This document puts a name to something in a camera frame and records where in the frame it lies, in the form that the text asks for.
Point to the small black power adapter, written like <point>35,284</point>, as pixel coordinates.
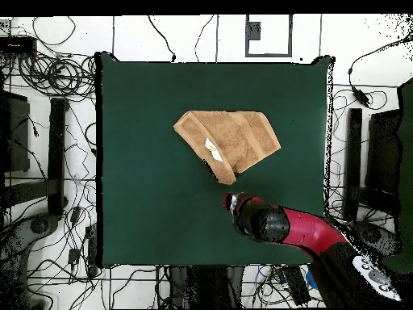
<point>75,214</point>
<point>73,256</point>

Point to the black stand column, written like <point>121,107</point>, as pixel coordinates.
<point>206,287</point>

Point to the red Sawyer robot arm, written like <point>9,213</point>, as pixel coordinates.
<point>309,231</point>

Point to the grey square floor frame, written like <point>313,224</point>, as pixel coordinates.
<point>267,55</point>

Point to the long black power strip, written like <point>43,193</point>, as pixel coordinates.
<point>297,285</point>

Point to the flat black device box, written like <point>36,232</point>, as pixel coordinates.
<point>17,45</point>

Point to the dark rectangular box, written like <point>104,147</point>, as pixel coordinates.
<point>14,129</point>
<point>384,151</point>

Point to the dark green table cloth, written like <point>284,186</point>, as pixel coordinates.
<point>145,97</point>

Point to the tan terry towel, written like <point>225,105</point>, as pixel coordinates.
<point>232,135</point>

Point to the small dark grey box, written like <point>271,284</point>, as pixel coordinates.
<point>254,30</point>

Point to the black power strip with plugs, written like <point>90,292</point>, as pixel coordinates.
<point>92,252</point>

